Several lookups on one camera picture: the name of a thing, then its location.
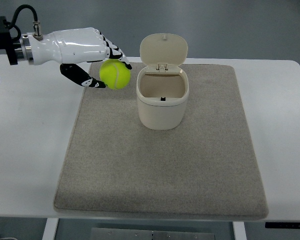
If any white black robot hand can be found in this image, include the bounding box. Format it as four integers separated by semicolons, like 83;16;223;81
18;27;132;89

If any yellow tennis ball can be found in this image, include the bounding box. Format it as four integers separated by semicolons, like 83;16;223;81
99;59;131;90

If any cream bin with lid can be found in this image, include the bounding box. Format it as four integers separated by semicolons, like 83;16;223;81
136;33;190;130

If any beige felt mat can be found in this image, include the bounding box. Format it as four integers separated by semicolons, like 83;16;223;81
54;63;269;220

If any white left table leg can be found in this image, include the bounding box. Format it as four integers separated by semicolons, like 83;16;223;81
42;218;59;240

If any white table leg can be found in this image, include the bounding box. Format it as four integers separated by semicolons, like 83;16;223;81
42;218;59;240
232;221;247;240

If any white right table leg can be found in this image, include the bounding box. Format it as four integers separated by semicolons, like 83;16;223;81
232;221;247;240

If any black table control panel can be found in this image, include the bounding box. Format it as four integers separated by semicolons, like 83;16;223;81
264;222;300;230

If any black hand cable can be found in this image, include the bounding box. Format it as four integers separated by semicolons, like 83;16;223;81
5;5;44;41

